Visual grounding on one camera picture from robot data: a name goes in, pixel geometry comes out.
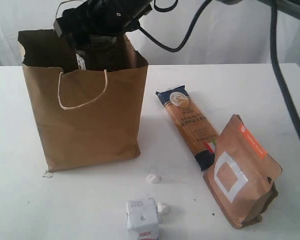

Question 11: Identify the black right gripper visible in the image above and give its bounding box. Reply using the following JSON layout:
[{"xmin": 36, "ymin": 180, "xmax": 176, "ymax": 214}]
[{"xmin": 53, "ymin": 0, "xmax": 152, "ymax": 48}]

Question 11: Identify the dark jar with pull-tab lid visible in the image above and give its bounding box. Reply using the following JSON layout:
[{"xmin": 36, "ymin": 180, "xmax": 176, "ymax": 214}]
[{"xmin": 73, "ymin": 35, "xmax": 118, "ymax": 72}]

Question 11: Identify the brown paper shopping bag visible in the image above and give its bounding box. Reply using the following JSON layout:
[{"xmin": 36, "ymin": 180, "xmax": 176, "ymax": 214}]
[{"xmin": 17, "ymin": 27, "xmax": 149, "ymax": 173}]

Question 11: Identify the spaghetti packet orange and blue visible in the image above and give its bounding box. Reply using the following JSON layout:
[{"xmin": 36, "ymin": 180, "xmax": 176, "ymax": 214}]
[{"xmin": 155, "ymin": 85, "xmax": 219, "ymax": 171}]

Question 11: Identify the brown kraft stand-up pouch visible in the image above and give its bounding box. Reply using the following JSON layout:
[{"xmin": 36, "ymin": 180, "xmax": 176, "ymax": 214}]
[{"xmin": 203, "ymin": 114, "xmax": 282, "ymax": 229}]

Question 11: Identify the torn white paper scrap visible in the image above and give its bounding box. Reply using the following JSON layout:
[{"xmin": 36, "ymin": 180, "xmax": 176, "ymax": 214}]
[{"xmin": 42, "ymin": 171, "xmax": 54, "ymax": 179}]

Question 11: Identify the white crumpled lump near jar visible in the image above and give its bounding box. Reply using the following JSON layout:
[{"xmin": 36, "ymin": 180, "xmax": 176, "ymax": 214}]
[{"xmin": 146, "ymin": 173, "xmax": 161, "ymax": 184}]

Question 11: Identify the white crumpled lump near bottle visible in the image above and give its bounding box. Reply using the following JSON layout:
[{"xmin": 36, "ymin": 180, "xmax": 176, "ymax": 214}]
[{"xmin": 157, "ymin": 202, "xmax": 170, "ymax": 215}]

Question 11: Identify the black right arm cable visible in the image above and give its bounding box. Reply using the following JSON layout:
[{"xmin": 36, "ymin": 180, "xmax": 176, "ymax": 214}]
[{"xmin": 137, "ymin": 0, "xmax": 300, "ymax": 161}]

